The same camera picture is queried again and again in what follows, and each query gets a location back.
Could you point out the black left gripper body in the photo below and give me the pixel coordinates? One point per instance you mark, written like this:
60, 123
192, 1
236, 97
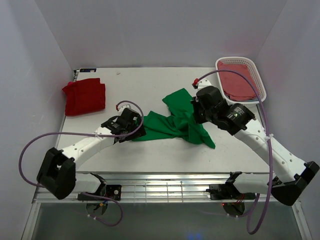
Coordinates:
132, 128

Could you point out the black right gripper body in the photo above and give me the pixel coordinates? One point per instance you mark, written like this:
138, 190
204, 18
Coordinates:
201, 116

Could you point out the green t shirt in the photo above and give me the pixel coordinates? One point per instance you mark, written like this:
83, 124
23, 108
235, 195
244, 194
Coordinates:
179, 124

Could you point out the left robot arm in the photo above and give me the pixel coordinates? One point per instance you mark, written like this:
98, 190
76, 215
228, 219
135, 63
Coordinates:
58, 171

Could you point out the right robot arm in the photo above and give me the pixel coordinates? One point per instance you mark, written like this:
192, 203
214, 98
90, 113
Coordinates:
290, 175

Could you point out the white perforated plastic basket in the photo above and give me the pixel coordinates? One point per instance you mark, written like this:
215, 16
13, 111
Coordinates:
260, 94

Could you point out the pink t shirt in basket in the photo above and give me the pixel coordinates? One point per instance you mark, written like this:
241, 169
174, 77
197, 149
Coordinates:
234, 86

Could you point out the light blue t shirt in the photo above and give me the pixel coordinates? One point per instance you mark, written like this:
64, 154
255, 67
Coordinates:
253, 100

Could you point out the folded red t shirt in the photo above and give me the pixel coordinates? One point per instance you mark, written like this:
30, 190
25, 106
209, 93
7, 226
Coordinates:
84, 97

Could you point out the blue label sticker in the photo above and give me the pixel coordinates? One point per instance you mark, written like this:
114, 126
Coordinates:
87, 70

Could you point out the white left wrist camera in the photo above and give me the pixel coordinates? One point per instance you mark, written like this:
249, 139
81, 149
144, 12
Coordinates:
120, 109

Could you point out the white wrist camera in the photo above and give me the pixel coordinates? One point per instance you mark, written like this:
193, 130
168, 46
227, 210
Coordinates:
199, 84
120, 109

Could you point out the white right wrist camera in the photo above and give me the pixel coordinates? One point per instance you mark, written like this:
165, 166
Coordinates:
199, 84

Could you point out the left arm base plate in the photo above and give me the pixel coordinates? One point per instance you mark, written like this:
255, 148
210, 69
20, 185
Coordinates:
112, 191

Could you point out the aluminium rail frame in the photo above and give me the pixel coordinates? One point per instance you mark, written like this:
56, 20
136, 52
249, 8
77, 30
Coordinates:
154, 188

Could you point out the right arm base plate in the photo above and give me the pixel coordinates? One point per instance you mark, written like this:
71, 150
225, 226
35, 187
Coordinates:
226, 192

